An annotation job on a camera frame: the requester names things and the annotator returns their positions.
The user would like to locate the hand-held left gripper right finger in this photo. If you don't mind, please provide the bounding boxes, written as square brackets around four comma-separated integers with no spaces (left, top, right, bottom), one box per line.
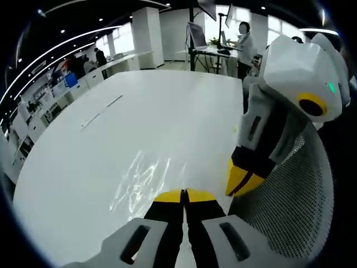
[185,188,281,268]

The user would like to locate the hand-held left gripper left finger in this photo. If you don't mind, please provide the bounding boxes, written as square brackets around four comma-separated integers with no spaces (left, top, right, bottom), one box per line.
[61,189,185,268]

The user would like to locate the clear resealable bag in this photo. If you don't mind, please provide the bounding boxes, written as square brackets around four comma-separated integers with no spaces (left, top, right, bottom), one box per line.
[107,149,193,214]

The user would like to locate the white mesh basket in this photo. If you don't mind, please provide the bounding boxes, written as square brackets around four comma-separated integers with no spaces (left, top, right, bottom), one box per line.
[228,122,335,262]

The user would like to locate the black-legged standing desk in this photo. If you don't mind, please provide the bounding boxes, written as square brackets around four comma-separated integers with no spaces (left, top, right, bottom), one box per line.
[177,44,243,75]

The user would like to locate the tilted monitor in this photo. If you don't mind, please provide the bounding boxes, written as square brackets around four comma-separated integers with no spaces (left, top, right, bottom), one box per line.
[186,21,209,51]

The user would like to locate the black stand pole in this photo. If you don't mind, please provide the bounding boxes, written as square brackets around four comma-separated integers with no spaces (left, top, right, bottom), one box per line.
[188,0,196,72]

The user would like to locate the long white counter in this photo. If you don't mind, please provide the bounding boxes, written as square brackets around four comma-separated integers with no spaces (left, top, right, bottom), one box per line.
[5,52,140,171]

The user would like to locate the blue box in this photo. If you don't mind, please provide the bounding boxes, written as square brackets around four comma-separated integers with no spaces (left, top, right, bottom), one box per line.
[64,74,79,88]

